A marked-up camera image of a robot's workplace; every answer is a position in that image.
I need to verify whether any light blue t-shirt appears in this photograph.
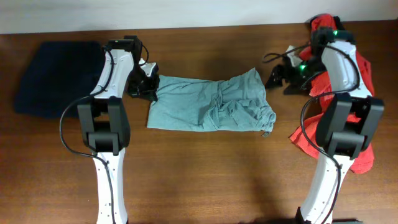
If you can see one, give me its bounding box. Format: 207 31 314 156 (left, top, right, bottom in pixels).
147 68 276 136

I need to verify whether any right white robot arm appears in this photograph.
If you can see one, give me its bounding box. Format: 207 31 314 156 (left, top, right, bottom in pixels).
262 27 384 224

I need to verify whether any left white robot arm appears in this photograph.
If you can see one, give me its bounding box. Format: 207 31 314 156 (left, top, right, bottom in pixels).
77 35 160 224

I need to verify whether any red t-shirt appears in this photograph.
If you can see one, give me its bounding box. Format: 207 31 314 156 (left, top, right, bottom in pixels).
289 14 375 174

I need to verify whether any black garment under red shirt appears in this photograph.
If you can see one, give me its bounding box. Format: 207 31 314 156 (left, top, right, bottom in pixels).
333 16 345 30

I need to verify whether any folded navy blue garment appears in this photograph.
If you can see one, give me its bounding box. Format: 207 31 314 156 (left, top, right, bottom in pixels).
13 41 105 119

